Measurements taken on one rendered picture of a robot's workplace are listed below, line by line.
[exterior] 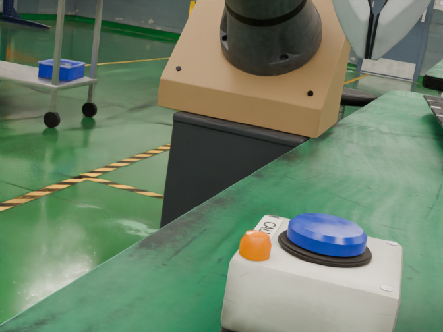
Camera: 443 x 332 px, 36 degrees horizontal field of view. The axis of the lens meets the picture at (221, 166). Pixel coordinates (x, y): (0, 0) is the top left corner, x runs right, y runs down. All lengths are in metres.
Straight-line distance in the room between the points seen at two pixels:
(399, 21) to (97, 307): 0.22
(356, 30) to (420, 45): 11.07
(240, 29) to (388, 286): 0.67
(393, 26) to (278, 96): 0.65
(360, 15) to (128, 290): 0.21
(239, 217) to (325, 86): 0.44
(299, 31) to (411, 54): 10.48
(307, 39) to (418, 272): 0.52
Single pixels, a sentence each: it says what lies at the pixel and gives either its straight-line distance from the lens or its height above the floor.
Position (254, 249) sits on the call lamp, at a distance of 0.32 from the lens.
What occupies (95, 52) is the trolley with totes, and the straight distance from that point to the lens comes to 4.68.
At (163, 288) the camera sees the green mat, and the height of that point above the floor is 0.78.
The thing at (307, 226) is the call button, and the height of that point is 0.85.
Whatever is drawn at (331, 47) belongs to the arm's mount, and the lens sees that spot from 1.02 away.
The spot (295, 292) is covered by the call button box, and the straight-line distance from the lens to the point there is 0.32.
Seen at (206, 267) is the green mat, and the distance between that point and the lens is 0.46.
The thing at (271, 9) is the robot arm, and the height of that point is 0.94.
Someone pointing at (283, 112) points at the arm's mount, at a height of 0.81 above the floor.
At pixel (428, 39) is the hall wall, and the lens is 11.43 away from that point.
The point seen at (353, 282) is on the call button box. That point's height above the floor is 0.84.
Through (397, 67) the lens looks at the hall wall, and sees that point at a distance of 11.46.
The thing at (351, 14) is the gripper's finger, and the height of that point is 0.96.
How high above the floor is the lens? 0.96
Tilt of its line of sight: 14 degrees down
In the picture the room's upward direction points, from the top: 8 degrees clockwise
